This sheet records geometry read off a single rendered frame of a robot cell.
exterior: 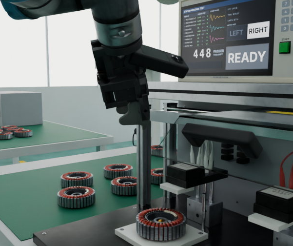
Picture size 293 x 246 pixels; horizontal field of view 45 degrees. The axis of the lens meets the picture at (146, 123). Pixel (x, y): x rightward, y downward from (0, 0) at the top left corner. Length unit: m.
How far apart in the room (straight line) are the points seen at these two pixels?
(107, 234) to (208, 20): 0.54
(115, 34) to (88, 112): 5.27
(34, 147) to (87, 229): 1.24
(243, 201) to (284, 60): 0.41
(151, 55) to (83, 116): 5.18
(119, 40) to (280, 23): 0.33
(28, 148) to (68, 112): 3.63
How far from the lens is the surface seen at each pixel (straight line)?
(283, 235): 0.77
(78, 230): 0.88
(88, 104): 5.80
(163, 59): 0.62
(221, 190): 1.01
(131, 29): 0.56
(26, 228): 0.97
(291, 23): 0.73
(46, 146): 2.09
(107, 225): 0.89
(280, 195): 0.67
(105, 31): 0.56
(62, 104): 5.59
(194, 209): 0.91
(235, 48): 0.79
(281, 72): 0.73
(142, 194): 1.00
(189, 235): 0.81
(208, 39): 0.84
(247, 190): 0.95
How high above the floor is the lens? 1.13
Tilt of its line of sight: 7 degrees down
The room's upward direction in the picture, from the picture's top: straight up
